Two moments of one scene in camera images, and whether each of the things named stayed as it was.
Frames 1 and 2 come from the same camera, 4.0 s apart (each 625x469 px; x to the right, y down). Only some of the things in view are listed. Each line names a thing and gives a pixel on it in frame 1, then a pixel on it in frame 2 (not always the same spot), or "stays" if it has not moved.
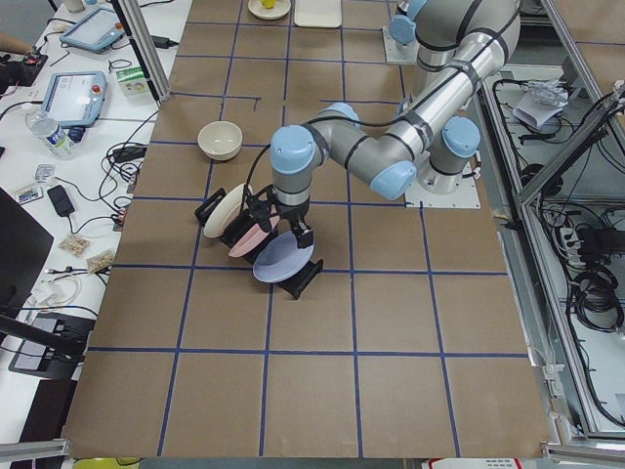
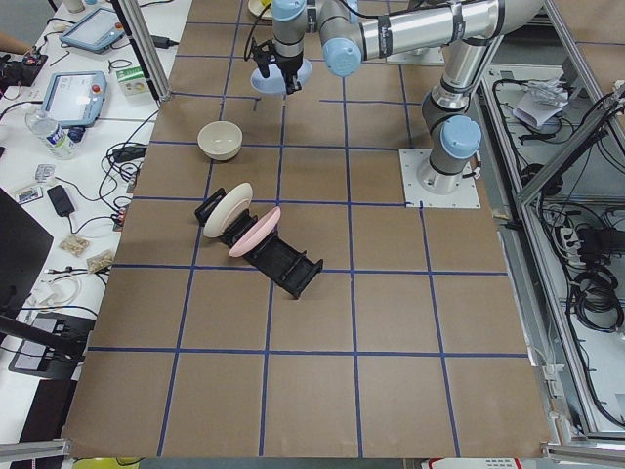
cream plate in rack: (228, 207) stays
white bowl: (220, 140) stays
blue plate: (280, 257) → (274, 83)
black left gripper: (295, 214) → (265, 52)
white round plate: (280, 9) stays
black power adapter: (163, 42) stays
